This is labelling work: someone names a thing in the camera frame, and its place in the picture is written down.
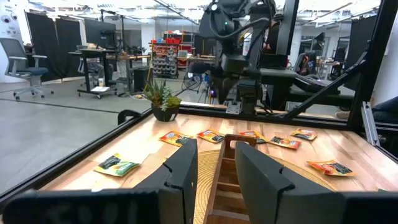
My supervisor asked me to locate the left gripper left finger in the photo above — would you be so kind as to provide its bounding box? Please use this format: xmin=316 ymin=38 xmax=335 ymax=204
xmin=132 ymin=138 xmax=199 ymax=224

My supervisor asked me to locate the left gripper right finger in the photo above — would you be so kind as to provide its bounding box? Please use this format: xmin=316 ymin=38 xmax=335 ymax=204
xmin=234 ymin=141 xmax=343 ymax=224

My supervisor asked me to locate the wooden three-compartment tea box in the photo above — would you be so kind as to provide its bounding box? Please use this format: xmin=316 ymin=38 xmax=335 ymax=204
xmin=203 ymin=133 xmax=259 ymax=224

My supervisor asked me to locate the orange red tea packet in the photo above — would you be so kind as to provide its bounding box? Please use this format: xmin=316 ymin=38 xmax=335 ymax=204
xmin=307 ymin=159 xmax=357 ymax=177
xmin=197 ymin=129 xmax=226 ymax=144
xmin=290 ymin=128 xmax=318 ymax=141
xmin=269 ymin=136 xmax=302 ymax=151
xmin=238 ymin=129 xmax=270 ymax=144
xmin=159 ymin=129 xmax=193 ymax=147

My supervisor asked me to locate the green yellow tea packet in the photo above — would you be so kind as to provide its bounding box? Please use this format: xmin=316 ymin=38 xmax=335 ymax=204
xmin=93 ymin=152 xmax=141 ymax=177

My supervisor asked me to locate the round woven placemat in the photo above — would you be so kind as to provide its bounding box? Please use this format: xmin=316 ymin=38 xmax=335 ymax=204
xmin=193 ymin=148 xmax=340 ymax=224

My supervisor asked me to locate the dark grey desk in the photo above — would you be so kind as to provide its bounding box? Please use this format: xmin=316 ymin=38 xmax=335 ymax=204
xmin=259 ymin=67 xmax=355 ymax=110

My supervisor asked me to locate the person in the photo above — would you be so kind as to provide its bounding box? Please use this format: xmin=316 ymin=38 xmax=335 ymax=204
xmin=335 ymin=95 xmax=398 ymax=124
xmin=262 ymin=18 xmax=280 ymax=55

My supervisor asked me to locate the black desk pole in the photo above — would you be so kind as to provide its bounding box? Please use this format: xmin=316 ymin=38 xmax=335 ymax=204
xmin=275 ymin=0 xmax=300 ymax=68

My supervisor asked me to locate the shelving rack with bins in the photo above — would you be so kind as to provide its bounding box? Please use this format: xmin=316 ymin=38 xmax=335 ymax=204
xmin=149 ymin=30 xmax=193 ymax=78

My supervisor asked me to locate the black red gaming chair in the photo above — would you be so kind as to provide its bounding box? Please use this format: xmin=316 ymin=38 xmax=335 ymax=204
xmin=294 ymin=51 xmax=318 ymax=77

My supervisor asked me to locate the potted succulent plant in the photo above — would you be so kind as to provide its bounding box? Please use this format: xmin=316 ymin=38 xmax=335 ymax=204
xmin=142 ymin=79 xmax=183 ymax=123

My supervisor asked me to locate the black keyboard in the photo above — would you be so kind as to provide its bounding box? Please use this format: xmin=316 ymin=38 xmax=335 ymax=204
xmin=294 ymin=74 xmax=340 ymax=94

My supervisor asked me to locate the black computer tower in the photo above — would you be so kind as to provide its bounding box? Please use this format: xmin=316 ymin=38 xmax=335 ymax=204
xmin=133 ymin=66 xmax=150 ymax=93

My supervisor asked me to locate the wooden top table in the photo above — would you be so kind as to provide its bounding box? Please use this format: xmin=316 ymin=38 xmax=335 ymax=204
xmin=107 ymin=54 xmax=152 ymax=94

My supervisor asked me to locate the silver aluminium extrusion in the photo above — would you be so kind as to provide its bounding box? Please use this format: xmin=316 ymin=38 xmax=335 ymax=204
xmin=360 ymin=101 xmax=382 ymax=147

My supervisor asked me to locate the black room partition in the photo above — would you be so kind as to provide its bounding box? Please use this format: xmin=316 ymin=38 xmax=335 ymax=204
xmin=26 ymin=12 xmax=83 ymax=82
xmin=345 ymin=15 xmax=379 ymax=91

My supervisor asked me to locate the black monitor panel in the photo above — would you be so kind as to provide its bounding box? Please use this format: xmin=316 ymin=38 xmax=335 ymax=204
xmin=84 ymin=18 xmax=116 ymax=49

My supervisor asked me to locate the black rolling desk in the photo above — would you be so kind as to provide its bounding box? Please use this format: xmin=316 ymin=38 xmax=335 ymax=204
xmin=68 ymin=48 xmax=118 ymax=99

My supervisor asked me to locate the grey blue office chair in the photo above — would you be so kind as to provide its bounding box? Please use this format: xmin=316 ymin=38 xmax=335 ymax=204
xmin=0 ymin=37 xmax=54 ymax=100

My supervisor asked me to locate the silver arm base bracket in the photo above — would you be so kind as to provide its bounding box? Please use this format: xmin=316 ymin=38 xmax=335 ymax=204
xmin=225 ymin=100 xmax=243 ymax=115

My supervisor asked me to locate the black frame hook bracket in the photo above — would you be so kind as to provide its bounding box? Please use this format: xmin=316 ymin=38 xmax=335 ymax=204
xmin=117 ymin=109 xmax=144 ymax=126

